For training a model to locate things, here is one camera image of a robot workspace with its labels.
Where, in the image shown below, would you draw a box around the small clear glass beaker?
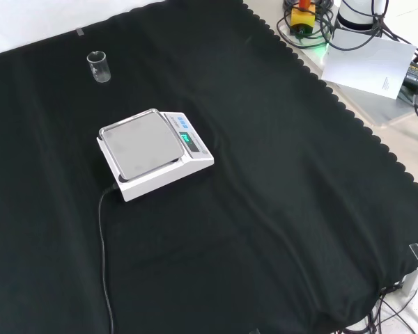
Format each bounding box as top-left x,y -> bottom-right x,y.
86,50 -> 111,84

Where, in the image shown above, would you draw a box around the black bench cloth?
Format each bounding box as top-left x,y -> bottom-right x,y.
0,0 -> 418,334

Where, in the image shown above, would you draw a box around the white electronic balance steel pan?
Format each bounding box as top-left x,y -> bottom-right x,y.
96,108 -> 215,202

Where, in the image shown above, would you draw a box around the yellow stop button box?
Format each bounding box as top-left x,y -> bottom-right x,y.
289,0 -> 317,38

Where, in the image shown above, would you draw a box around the pale grey board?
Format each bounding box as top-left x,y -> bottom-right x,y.
299,41 -> 418,127

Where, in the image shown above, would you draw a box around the white paper sheet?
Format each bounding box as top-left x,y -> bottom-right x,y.
320,28 -> 418,101

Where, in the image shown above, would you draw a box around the black balance power cable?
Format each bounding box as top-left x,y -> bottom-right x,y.
98,183 -> 120,334

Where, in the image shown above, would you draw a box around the black cable over paper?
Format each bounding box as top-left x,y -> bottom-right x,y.
329,0 -> 416,52

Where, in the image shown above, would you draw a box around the black floor cables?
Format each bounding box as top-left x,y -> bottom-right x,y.
364,273 -> 418,334

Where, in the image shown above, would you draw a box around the silver metal bracket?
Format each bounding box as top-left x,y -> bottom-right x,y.
399,243 -> 418,297

